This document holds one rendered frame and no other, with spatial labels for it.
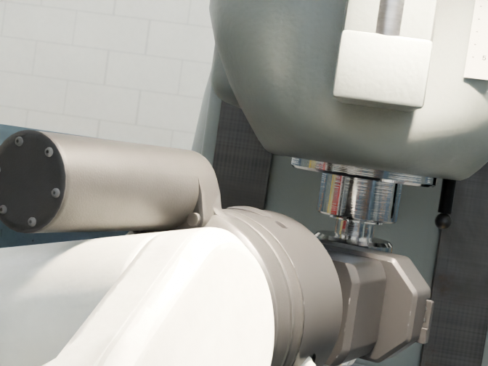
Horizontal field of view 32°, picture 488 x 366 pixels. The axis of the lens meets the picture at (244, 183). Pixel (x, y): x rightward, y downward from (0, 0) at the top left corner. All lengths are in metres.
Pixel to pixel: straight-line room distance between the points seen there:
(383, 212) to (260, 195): 0.40
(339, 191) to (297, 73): 0.09
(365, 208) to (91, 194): 0.23
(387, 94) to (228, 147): 0.52
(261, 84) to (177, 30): 4.43
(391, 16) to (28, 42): 4.75
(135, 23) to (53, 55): 0.51
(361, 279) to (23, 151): 0.19
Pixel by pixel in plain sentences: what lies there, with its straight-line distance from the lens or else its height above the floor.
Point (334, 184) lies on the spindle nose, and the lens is 0.49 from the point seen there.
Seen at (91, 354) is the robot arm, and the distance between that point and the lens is 0.24.
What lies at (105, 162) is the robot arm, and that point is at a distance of 0.30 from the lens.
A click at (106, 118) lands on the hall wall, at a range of 4.91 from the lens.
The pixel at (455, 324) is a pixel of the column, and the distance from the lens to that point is 0.89.
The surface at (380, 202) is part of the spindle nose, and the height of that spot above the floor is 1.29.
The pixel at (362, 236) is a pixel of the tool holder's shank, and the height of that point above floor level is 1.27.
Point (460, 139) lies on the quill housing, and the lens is 0.43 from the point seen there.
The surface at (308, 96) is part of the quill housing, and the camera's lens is 0.42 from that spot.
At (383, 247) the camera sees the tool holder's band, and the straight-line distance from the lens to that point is 0.49.
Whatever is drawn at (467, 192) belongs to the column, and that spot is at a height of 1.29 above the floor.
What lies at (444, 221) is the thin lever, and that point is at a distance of 0.50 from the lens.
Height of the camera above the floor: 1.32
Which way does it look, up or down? 3 degrees down
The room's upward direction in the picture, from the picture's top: 8 degrees clockwise
